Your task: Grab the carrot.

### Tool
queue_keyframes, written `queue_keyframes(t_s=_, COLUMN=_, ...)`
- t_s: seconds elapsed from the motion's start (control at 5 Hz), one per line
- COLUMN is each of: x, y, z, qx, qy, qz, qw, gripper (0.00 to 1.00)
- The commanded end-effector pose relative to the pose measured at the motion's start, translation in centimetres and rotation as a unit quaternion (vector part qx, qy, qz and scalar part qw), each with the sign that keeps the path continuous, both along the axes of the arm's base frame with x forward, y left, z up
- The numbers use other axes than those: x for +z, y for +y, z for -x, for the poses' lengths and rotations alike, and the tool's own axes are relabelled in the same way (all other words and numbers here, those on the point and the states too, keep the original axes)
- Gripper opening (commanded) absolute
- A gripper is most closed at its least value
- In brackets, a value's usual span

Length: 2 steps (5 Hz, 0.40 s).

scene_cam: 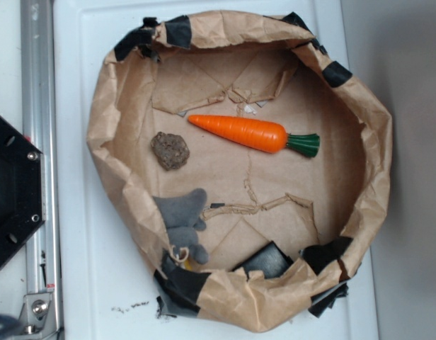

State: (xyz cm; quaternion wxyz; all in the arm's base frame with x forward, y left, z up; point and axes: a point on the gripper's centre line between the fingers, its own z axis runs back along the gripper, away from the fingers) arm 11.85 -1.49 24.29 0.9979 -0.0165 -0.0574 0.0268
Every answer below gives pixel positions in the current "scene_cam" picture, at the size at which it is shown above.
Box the brown paper bag enclosure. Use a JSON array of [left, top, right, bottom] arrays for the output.
[[86, 11, 392, 332]]

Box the metal corner bracket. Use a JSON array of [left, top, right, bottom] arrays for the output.
[[16, 293, 57, 339]]

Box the black rectangular block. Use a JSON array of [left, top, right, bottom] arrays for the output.
[[232, 242, 294, 279]]

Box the grey plush elephant toy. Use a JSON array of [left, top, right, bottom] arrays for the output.
[[154, 188, 210, 264]]

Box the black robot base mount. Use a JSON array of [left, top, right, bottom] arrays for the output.
[[0, 116, 45, 270]]

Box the aluminium extrusion rail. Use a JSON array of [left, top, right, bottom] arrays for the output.
[[21, 1, 64, 339]]

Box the brown rough rock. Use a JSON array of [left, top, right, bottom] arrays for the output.
[[150, 132, 190, 171]]

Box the orange plastic toy carrot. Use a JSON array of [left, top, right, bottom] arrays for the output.
[[188, 115, 321, 158]]

